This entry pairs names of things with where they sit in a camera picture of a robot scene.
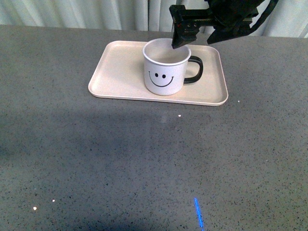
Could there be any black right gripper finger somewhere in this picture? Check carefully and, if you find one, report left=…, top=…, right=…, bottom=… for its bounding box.
left=171, top=24, right=201, bottom=49
left=206, top=23, right=251, bottom=44

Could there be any pale grey curtain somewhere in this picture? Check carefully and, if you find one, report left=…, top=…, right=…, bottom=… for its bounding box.
left=0, top=0, right=308, bottom=39

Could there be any black cable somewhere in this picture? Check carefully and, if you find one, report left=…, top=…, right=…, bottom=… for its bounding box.
left=247, top=0, right=280, bottom=37

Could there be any white smiley face mug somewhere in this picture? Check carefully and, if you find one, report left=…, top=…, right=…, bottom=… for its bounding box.
left=142, top=38, right=204, bottom=96

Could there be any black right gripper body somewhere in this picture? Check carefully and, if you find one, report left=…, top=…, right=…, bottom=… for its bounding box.
left=169, top=0, right=260, bottom=34

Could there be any beige rectangular tray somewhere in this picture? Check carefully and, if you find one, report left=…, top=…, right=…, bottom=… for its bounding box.
left=88, top=40, right=229, bottom=106

